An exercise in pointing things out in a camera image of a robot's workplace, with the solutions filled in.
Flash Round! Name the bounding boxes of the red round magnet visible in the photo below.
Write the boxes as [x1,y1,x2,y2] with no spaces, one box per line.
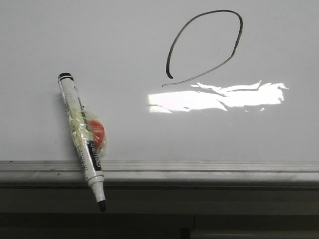
[88,120,105,147]

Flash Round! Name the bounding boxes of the white black whiteboard marker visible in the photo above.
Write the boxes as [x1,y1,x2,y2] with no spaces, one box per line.
[58,73,106,212]

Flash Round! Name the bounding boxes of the black drawn zero stroke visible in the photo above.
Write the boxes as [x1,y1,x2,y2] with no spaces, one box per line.
[161,9,243,88]

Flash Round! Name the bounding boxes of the aluminium whiteboard frame rail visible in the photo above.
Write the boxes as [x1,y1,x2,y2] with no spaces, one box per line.
[0,161,319,188]

